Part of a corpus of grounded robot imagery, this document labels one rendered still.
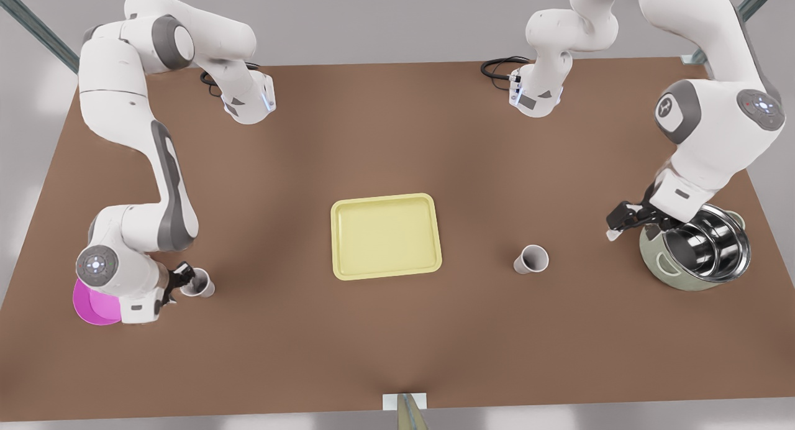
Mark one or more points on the pink plastic bowl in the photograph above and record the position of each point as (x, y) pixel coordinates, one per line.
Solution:
(90, 307)

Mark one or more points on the white IKEA cup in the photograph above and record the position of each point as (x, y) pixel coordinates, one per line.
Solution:
(202, 286)
(531, 260)

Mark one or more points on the green pot with steel inside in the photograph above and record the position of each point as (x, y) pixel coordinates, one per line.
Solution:
(674, 274)

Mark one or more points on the yellow rectangular tray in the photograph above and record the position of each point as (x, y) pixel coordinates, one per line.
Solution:
(385, 236)

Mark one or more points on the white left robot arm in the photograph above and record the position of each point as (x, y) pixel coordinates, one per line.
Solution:
(714, 138)

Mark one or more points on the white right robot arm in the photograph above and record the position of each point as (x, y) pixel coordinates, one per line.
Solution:
(118, 107)

